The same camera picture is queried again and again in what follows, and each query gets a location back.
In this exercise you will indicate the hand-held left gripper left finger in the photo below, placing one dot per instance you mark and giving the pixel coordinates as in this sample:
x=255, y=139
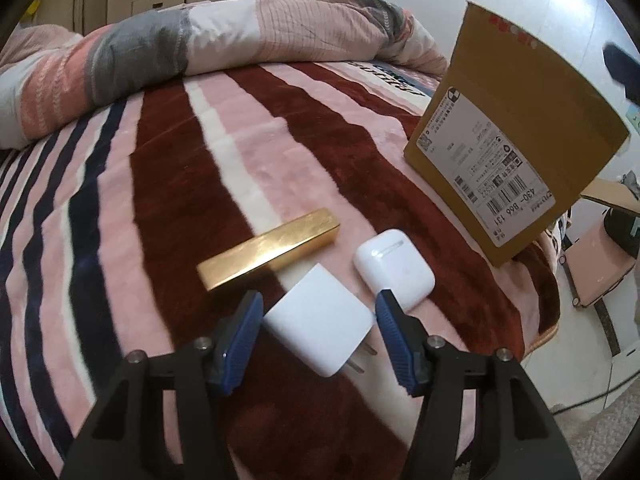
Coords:
x=243, y=335

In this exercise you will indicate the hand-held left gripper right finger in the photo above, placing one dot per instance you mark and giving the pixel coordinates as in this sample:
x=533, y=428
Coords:
x=395, y=340

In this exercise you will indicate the white earbuds case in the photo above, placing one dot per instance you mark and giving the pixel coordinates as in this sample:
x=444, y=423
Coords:
x=395, y=270

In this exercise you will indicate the white power adapter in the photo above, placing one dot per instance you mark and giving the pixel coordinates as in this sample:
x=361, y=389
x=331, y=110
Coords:
x=320, y=325

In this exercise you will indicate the gold bar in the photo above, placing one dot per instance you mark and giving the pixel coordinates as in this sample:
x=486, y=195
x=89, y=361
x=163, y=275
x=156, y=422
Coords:
x=265, y=250

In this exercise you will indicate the cardboard box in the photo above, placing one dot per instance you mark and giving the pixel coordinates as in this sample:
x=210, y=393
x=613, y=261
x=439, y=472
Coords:
x=515, y=130

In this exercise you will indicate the striped plush blanket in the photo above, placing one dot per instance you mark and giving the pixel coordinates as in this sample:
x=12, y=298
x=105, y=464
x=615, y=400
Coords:
x=200, y=220

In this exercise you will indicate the pink stool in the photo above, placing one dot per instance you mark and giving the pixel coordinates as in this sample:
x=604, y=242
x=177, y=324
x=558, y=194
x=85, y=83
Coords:
x=597, y=265

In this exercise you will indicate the pink grey quilt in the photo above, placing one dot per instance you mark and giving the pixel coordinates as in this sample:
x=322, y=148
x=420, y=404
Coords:
x=175, y=55

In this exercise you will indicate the dark cloth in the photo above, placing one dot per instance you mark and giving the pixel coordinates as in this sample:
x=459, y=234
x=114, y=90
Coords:
x=620, y=67

